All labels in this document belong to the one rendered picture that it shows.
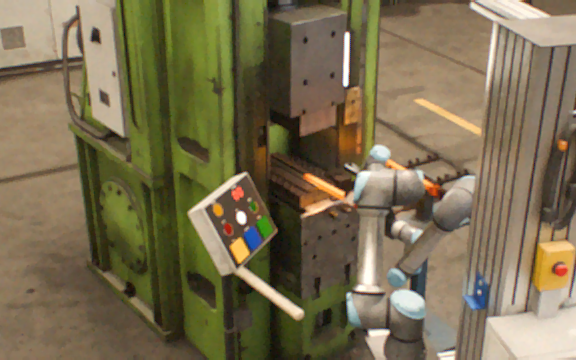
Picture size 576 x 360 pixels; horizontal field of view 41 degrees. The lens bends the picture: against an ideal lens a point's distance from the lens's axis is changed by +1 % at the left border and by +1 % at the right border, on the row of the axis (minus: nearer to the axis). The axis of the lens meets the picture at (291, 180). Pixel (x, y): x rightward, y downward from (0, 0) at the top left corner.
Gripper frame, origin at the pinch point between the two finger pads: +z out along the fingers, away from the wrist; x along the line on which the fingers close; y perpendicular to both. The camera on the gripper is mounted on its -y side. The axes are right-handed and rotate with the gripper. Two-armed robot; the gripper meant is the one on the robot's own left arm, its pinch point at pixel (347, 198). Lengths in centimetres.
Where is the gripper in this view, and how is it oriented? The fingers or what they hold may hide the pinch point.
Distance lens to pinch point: 337.7
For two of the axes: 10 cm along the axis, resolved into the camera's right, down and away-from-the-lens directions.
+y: 5.4, 7.4, -3.9
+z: -3.0, 6.1, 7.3
